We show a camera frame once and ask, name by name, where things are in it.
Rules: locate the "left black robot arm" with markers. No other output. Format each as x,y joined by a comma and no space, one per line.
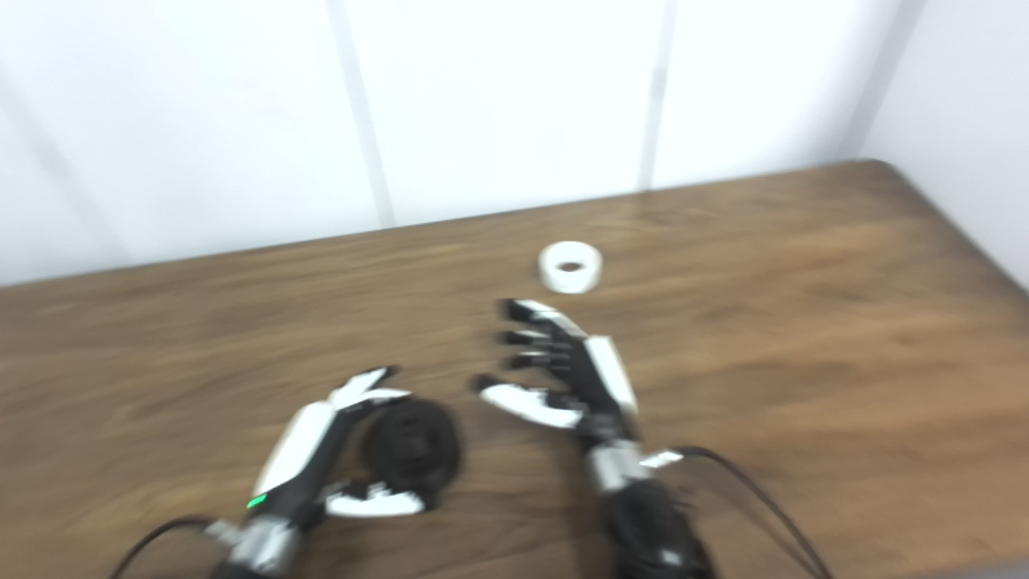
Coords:
253,551

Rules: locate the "round black plastic part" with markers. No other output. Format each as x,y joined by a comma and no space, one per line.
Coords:
414,450

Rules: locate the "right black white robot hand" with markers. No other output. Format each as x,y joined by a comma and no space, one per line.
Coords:
599,378

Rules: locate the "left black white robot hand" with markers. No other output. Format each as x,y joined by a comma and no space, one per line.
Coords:
297,454

